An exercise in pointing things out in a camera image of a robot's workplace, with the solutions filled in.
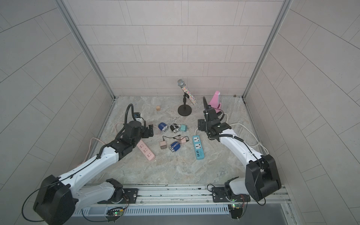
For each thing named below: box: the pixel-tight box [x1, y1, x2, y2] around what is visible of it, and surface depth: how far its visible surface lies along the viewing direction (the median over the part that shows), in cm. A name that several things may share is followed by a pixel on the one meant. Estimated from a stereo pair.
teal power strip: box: [192, 135, 205, 161], surface depth 88 cm
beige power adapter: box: [159, 140, 168, 150], surface depth 90 cm
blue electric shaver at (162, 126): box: [157, 122, 169, 132], surface depth 97 cm
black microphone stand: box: [177, 92, 192, 117], surface depth 109 cm
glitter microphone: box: [177, 78, 199, 106], surface depth 92 cm
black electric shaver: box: [170, 123, 181, 134], surface depth 98 cm
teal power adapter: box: [180, 124, 188, 132], surface depth 98 cm
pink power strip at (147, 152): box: [136, 139, 156, 161], surface depth 85 cm
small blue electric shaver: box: [168, 141, 181, 152], surface depth 88 cm
